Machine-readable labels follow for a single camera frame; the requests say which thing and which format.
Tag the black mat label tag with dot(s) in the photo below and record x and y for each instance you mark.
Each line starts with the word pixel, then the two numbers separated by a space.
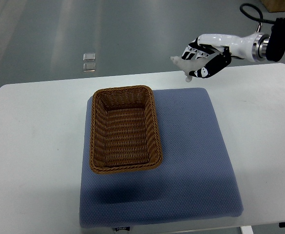
pixel 118 229

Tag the white bear figurine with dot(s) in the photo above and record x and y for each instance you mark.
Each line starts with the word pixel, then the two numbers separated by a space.
pixel 191 68

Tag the brown wicker basket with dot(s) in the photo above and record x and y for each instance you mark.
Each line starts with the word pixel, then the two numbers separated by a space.
pixel 124 132

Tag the brown cardboard box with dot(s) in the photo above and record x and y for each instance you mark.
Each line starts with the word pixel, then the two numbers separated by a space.
pixel 274 6

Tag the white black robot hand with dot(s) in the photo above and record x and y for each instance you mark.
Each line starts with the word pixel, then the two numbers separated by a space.
pixel 220 49

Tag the upper clear floor plate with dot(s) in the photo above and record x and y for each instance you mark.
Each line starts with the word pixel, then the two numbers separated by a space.
pixel 89 56

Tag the white table leg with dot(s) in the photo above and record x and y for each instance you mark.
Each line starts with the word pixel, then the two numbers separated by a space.
pixel 246 230

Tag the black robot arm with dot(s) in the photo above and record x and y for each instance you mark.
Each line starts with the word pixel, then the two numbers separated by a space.
pixel 270 47

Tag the blue fabric mat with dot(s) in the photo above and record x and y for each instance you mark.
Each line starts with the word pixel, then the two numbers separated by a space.
pixel 195 179

